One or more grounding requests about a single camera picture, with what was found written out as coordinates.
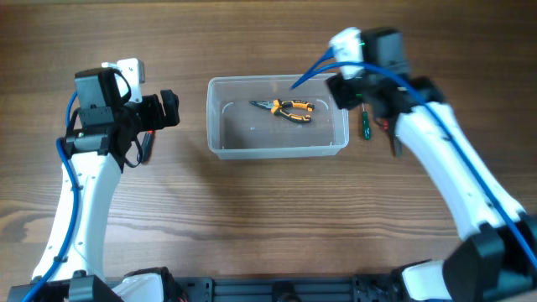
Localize black red screwdriver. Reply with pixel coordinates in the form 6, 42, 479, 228
141, 131, 155, 164

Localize red handled snips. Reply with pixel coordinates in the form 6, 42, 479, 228
378, 119, 402, 158

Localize green handled screwdriver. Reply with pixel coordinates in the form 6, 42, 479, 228
362, 103, 371, 141

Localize orange black pliers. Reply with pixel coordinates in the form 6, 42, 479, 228
248, 99, 315, 124

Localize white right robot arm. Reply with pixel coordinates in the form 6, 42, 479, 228
327, 28, 536, 301

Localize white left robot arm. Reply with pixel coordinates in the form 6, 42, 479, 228
32, 58, 180, 281

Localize clear plastic container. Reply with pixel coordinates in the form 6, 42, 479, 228
206, 74, 349, 159

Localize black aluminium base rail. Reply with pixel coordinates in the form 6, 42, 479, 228
7, 273, 411, 302

